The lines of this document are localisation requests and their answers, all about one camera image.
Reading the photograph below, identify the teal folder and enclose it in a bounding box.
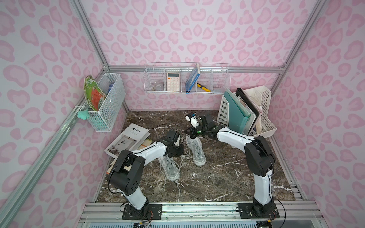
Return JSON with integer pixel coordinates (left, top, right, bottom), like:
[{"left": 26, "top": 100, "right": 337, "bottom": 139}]
[{"left": 224, "top": 90, "right": 251, "bottom": 134}]

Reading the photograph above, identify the white wire wall shelf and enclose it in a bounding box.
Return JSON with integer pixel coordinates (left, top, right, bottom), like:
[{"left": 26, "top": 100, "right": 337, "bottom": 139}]
[{"left": 144, "top": 62, "right": 231, "bottom": 94}]

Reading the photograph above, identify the white plastic file organizer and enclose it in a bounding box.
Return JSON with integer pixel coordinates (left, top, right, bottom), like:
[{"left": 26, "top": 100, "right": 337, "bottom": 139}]
[{"left": 217, "top": 85, "right": 277, "bottom": 138}]

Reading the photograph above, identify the white wire side basket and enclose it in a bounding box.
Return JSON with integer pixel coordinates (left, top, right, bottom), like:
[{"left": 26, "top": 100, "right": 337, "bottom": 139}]
[{"left": 86, "top": 73, "right": 126, "bottom": 133}]

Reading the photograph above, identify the yellow black utility knife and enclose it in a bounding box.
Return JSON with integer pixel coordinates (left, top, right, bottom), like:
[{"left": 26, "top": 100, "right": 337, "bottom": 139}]
[{"left": 197, "top": 83, "right": 211, "bottom": 93}]

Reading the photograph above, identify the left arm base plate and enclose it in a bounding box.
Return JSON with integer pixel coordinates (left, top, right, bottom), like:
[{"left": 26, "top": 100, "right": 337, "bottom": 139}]
[{"left": 120, "top": 204, "right": 163, "bottom": 220}]

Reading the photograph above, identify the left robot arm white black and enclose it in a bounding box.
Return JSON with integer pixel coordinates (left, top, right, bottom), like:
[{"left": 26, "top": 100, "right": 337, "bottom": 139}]
[{"left": 108, "top": 130, "right": 184, "bottom": 211}]

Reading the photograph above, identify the clear glass bowl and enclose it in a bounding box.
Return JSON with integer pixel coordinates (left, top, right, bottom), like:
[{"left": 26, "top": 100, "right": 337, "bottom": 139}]
[{"left": 153, "top": 81, "right": 164, "bottom": 91}]

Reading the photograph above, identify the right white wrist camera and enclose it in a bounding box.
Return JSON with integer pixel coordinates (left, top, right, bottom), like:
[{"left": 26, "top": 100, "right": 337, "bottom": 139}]
[{"left": 185, "top": 113, "right": 200, "bottom": 128}]

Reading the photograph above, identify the white hardcover book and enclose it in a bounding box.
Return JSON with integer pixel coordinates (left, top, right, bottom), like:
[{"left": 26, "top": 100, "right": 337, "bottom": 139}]
[{"left": 104, "top": 123, "right": 150, "bottom": 159}]

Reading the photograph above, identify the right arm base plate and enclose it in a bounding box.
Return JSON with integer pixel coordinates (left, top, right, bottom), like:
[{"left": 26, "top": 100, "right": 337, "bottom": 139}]
[{"left": 235, "top": 201, "right": 280, "bottom": 220}]

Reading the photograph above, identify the green red snack bag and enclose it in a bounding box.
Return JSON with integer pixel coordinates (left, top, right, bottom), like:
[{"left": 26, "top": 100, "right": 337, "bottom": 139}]
[{"left": 84, "top": 75, "right": 106, "bottom": 111}]

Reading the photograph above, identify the mint green hook clip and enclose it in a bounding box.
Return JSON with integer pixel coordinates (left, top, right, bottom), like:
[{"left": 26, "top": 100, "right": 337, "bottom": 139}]
[{"left": 77, "top": 110, "right": 90, "bottom": 120}]

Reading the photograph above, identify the white pink calculator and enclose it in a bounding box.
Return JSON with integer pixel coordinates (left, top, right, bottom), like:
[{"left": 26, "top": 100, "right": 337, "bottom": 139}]
[{"left": 166, "top": 72, "right": 181, "bottom": 92}]

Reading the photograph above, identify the black clipboard folder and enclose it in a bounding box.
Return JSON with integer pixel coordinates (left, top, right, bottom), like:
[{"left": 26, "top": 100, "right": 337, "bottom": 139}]
[{"left": 235, "top": 88, "right": 262, "bottom": 135}]

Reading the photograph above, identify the grey knit sneaker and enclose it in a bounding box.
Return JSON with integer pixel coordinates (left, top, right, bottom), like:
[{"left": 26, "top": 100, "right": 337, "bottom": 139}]
[
  {"left": 158, "top": 155, "right": 181, "bottom": 181},
  {"left": 186, "top": 135, "right": 206, "bottom": 166}
]

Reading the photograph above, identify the blue book in shelf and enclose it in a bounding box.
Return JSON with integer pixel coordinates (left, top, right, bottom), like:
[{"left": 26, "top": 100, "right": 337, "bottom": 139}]
[{"left": 185, "top": 63, "right": 201, "bottom": 93}]

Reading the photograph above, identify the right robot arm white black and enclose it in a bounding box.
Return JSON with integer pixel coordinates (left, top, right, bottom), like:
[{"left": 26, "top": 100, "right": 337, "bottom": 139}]
[{"left": 185, "top": 113, "right": 276, "bottom": 206}]

